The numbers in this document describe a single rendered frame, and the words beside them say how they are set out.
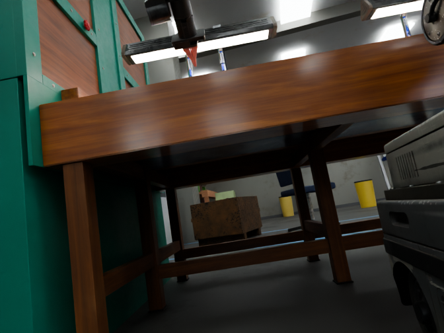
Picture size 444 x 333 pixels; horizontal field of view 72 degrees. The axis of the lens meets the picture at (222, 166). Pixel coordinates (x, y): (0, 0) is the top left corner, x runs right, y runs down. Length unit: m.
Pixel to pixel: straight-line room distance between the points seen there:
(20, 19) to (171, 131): 0.55
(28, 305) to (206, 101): 0.69
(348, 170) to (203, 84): 8.82
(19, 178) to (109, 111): 0.29
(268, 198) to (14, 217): 8.67
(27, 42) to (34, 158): 0.34
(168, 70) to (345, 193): 6.17
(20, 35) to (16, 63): 0.09
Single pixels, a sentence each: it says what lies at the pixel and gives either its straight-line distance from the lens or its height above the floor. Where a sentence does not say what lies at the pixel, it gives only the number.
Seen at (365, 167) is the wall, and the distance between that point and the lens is 9.68.
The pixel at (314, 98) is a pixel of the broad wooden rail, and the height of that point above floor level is 0.64.
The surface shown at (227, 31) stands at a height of 1.06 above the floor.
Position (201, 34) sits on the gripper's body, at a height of 0.90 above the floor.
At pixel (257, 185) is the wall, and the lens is 9.40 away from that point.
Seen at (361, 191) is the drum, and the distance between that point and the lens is 7.34.
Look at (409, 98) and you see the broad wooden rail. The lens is 0.96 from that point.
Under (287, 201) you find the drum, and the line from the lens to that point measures 8.73.
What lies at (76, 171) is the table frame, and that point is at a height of 0.55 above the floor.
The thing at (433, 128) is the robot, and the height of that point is 0.45.
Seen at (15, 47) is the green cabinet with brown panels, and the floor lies 0.93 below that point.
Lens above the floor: 0.37
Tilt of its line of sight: 9 degrees up
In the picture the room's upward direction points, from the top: 9 degrees counter-clockwise
